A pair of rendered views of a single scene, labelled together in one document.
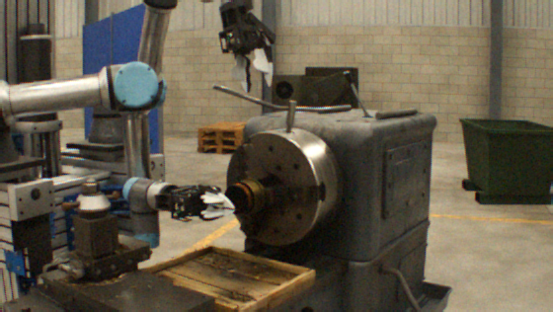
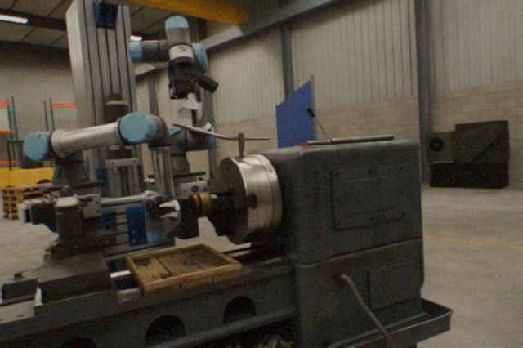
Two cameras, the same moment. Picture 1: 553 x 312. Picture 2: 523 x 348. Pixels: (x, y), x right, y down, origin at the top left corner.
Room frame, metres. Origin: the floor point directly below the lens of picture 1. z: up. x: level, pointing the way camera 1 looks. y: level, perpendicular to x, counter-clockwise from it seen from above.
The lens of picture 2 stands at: (0.25, -0.72, 1.26)
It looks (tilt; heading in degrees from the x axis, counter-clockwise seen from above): 4 degrees down; 27
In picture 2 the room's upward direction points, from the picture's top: 4 degrees counter-clockwise
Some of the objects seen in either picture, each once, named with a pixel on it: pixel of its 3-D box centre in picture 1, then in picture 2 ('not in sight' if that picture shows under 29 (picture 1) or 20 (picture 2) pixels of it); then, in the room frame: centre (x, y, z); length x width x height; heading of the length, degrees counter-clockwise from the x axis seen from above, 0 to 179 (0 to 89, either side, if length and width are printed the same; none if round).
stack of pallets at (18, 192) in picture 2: not in sight; (37, 200); (6.21, 8.54, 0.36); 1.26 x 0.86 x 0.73; 173
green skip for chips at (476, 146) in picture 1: (508, 160); not in sight; (5.86, -2.70, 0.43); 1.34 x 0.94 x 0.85; 173
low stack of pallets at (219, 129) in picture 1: (231, 137); not in sight; (9.73, 0.82, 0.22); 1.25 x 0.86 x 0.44; 164
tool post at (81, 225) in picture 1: (97, 230); (71, 221); (1.06, 0.38, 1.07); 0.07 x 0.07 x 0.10; 54
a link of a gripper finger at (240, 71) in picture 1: (239, 73); (186, 113); (1.31, 0.09, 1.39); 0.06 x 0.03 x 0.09; 144
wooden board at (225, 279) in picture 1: (222, 278); (180, 265); (1.27, 0.13, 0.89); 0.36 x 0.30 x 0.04; 54
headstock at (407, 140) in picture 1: (345, 171); (329, 192); (1.80, -0.23, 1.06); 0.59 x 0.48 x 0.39; 144
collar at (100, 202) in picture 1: (92, 200); (67, 201); (1.06, 0.39, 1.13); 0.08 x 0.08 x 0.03
